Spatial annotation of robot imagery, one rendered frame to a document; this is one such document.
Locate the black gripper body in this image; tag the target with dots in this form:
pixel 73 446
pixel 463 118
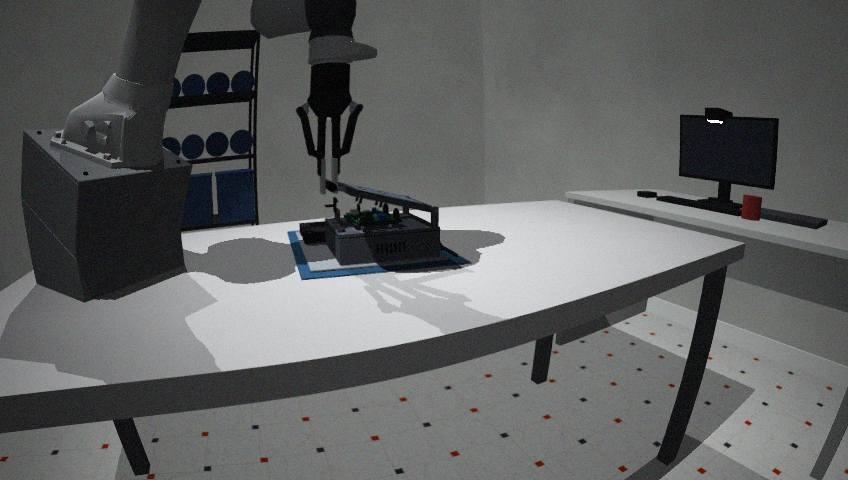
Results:
pixel 329 81

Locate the green circuit board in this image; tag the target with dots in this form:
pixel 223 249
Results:
pixel 354 214

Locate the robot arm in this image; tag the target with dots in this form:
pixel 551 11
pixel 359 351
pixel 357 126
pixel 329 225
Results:
pixel 125 122

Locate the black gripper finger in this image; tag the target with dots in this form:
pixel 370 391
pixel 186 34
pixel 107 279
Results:
pixel 354 110
pixel 320 153

